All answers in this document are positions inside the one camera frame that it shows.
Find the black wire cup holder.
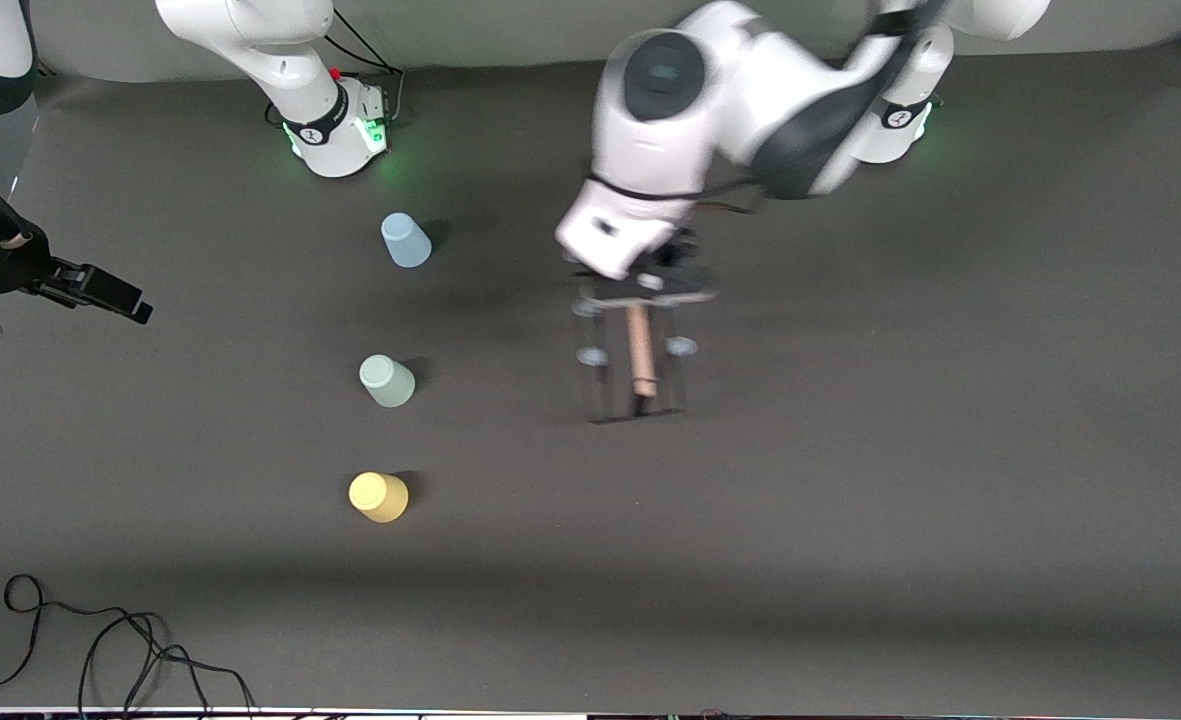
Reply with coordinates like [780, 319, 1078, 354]
[570, 290, 701, 426]

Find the light blue plastic cup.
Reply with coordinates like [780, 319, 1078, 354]
[380, 212, 433, 269]

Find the light green plastic cup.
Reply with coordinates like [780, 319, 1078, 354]
[358, 354, 417, 409]

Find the yellow plastic cup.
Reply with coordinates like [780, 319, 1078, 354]
[348, 471, 410, 524]

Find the dark grey table mat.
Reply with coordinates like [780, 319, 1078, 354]
[0, 35, 1181, 713]

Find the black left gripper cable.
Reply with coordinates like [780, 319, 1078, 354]
[590, 175, 761, 216]

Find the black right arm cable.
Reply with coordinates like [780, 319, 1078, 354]
[265, 8, 406, 129]

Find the loose black cable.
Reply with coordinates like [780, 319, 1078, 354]
[0, 573, 256, 716]

